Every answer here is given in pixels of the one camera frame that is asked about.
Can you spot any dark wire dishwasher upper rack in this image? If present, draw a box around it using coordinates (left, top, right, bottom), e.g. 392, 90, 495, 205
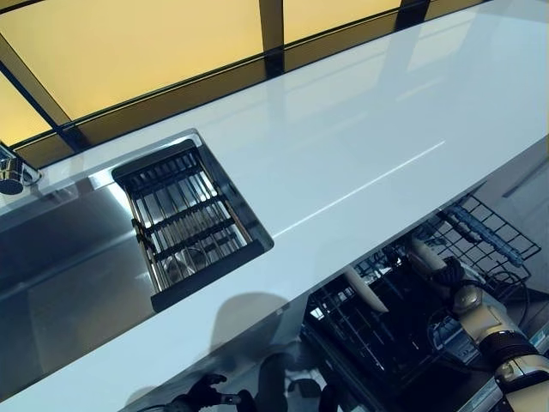
436, 195, 541, 300

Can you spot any open dishwasher door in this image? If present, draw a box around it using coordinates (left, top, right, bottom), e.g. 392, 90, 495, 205
299, 282, 549, 412

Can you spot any stainless steel sink basin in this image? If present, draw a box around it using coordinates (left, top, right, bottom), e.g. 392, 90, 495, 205
0, 127, 275, 390

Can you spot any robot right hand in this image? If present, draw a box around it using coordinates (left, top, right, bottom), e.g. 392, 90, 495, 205
428, 256, 478, 295

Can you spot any cream round ceramic plate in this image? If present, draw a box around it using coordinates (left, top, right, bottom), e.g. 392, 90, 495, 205
406, 233, 448, 272
346, 264, 389, 314

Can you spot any dark wire dishwasher rack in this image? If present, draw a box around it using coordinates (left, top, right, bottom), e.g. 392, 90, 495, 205
436, 195, 541, 300
299, 239, 516, 390

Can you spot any steel sink drain strainer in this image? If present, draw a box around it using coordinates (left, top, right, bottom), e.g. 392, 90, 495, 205
161, 248, 208, 282

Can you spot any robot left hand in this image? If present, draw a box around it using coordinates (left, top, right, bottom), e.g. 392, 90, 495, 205
173, 372, 244, 412

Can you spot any dark wire dishwasher lower rack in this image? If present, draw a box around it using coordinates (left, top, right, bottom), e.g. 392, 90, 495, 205
299, 239, 516, 390

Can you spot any chrome gooseneck kitchen faucet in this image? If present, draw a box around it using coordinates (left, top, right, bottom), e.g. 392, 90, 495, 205
0, 143, 44, 197

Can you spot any white narrow cabinet door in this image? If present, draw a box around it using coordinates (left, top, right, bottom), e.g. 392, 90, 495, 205
124, 295, 310, 412

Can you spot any grey dishwasher cutlery basket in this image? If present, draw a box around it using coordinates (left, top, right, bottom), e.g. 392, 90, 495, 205
427, 317, 482, 367

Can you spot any black dish drying rack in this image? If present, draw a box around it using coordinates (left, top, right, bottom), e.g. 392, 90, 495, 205
110, 139, 275, 313

